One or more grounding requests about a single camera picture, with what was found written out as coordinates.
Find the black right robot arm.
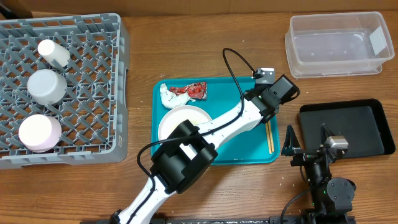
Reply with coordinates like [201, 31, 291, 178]
[282, 124, 356, 224]

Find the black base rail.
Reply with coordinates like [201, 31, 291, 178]
[80, 216, 356, 224]

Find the white cup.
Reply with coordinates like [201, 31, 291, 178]
[37, 39, 70, 67]

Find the pink white bowl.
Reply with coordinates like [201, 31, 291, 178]
[18, 114, 62, 152]

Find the red snack wrapper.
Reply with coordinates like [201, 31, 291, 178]
[169, 82, 207, 100]

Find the teal serving tray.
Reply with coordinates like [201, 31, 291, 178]
[151, 77, 280, 166]

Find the crumpled white tissue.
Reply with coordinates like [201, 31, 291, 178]
[159, 83, 195, 109]

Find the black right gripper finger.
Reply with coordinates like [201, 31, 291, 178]
[281, 124, 301, 156]
[320, 123, 333, 145]

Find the right wooden chopstick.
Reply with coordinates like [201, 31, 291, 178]
[266, 121, 275, 154]

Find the white round plate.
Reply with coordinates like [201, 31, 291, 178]
[158, 105, 211, 140]

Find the grey dishwasher rack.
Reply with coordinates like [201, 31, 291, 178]
[1, 13, 129, 169]

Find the wooden chopstick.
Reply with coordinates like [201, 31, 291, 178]
[266, 121, 275, 154]
[266, 121, 273, 154]

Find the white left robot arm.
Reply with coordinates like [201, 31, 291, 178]
[109, 75, 300, 223]

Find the white bowl in rack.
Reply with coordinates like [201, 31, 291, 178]
[27, 69, 67, 105]

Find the black plastic tray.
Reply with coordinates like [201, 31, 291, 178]
[298, 99, 396, 159]

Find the left wooden chopstick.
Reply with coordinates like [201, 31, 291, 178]
[266, 121, 273, 154]

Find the clear plastic bin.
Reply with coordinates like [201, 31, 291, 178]
[285, 11, 395, 78]

